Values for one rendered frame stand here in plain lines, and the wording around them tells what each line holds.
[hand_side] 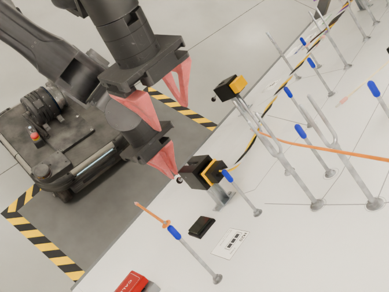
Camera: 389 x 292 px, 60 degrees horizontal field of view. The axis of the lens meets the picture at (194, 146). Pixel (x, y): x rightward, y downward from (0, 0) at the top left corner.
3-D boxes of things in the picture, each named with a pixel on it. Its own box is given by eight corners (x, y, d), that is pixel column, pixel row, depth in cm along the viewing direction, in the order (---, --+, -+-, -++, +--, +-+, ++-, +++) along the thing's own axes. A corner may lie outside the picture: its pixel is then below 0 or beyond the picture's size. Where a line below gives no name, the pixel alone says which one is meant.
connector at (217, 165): (212, 171, 56) (205, 161, 55) (230, 169, 52) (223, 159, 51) (201, 183, 55) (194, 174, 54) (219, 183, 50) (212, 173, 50)
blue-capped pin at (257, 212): (257, 209, 49) (223, 166, 47) (264, 210, 48) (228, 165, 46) (252, 216, 49) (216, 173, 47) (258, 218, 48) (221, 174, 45)
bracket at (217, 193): (228, 192, 60) (212, 171, 59) (236, 192, 58) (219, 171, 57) (212, 211, 58) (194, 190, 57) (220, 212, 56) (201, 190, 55)
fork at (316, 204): (320, 211, 40) (252, 120, 36) (308, 211, 42) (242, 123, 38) (326, 199, 41) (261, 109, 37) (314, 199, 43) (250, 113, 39)
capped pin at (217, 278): (216, 274, 44) (162, 217, 41) (224, 274, 43) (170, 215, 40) (211, 285, 43) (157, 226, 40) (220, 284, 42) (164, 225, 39)
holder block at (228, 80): (230, 112, 101) (209, 86, 99) (257, 102, 91) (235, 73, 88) (221, 122, 99) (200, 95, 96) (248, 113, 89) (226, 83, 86)
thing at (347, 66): (342, 71, 70) (305, 13, 66) (345, 66, 71) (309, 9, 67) (351, 68, 68) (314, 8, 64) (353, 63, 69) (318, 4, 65)
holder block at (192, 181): (206, 172, 60) (193, 155, 59) (223, 172, 55) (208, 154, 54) (191, 189, 58) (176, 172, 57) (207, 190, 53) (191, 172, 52)
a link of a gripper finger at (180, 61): (210, 101, 47) (185, 40, 41) (176, 133, 44) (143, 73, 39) (180, 93, 52) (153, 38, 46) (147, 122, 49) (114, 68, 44)
